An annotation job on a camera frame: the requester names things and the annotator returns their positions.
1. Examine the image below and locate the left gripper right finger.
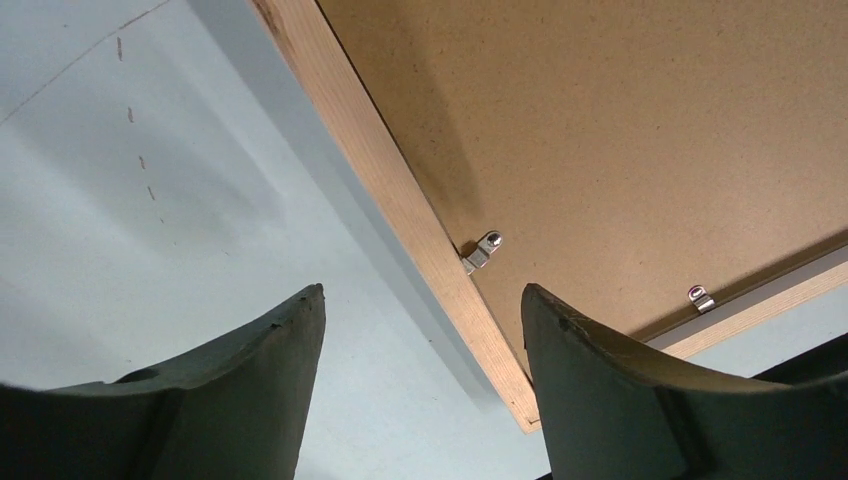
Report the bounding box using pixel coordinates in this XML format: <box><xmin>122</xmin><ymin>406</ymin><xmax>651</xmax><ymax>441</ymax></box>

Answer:
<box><xmin>521</xmin><ymin>284</ymin><xmax>847</xmax><ymax>479</ymax></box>

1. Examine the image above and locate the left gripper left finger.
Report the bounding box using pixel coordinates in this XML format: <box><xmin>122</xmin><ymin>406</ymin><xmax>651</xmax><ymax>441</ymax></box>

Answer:
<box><xmin>1</xmin><ymin>284</ymin><xmax>326</xmax><ymax>479</ymax></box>

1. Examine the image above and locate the wooden picture frame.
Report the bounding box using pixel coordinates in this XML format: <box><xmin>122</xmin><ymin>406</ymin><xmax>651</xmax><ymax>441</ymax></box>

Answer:
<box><xmin>248</xmin><ymin>0</ymin><xmax>848</xmax><ymax>435</ymax></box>

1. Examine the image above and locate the silver frame turn clip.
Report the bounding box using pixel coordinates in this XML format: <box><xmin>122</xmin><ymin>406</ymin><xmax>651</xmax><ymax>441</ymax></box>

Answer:
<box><xmin>460</xmin><ymin>230</ymin><xmax>504</xmax><ymax>275</ymax></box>

